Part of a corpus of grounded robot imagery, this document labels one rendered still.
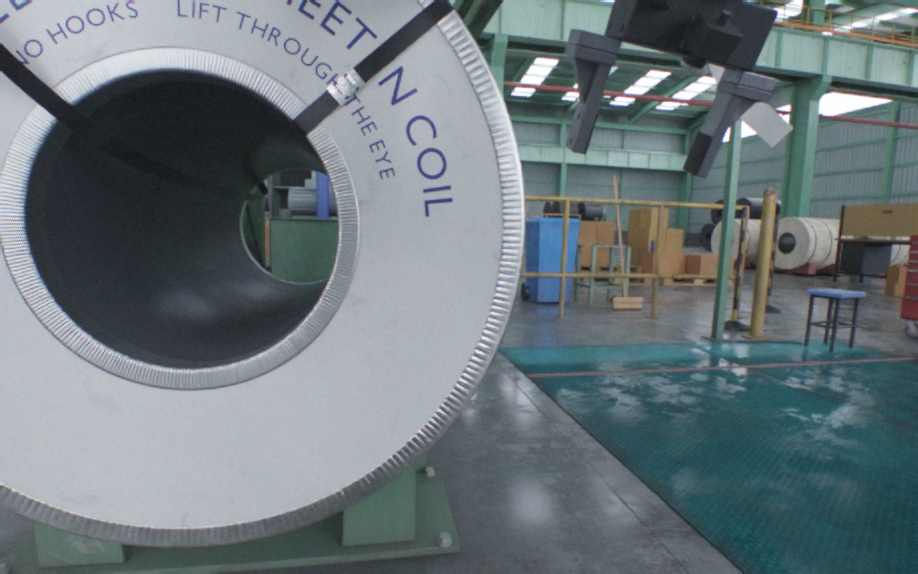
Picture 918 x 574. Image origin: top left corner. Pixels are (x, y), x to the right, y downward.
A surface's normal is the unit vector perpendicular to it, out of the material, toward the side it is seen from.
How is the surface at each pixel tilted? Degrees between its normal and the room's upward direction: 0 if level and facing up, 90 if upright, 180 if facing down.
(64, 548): 90
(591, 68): 113
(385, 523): 90
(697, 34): 83
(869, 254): 90
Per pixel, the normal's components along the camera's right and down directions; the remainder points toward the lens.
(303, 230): 0.18, 0.12
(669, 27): 0.09, 0.51
